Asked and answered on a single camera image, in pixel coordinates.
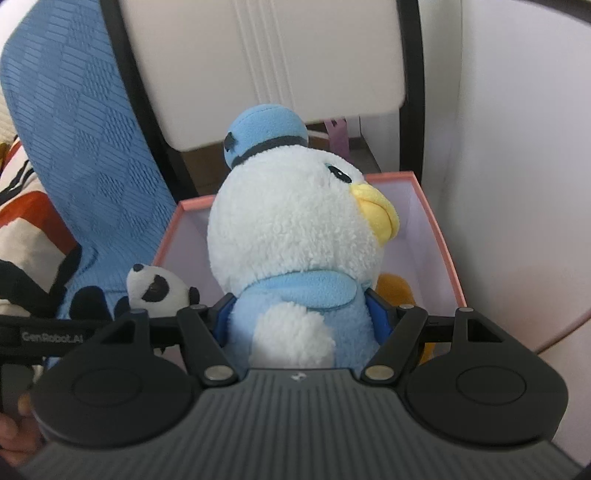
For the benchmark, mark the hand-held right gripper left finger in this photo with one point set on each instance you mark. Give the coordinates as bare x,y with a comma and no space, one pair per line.
225,318

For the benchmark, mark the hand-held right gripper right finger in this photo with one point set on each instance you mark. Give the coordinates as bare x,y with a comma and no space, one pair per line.
379,316

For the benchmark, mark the brown bear plush blue shirt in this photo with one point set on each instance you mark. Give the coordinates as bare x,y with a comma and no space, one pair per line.
395,288

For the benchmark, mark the pink box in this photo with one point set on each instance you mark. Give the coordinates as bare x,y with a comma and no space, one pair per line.
418,258

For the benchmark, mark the small panda plush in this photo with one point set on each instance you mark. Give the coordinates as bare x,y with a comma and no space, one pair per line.
157,288

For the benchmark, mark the white blue duck plush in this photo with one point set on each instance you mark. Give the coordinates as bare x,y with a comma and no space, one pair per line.
295,240

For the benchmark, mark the person's left hand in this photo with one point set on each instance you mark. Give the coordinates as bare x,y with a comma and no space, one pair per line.
18,434

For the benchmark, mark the red white black striped blanket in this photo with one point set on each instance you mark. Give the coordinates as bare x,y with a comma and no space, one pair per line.
27,240

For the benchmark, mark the purple ribbon item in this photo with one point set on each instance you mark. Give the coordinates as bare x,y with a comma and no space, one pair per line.
339,138

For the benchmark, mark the blue textured cushion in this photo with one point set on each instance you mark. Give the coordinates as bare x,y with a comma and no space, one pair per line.
87,138

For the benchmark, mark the cream quilted sofa cover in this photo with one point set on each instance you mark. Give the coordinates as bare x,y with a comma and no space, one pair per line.
7,122

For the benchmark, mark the white chair with black frame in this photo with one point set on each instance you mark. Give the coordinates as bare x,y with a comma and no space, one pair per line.
258,60

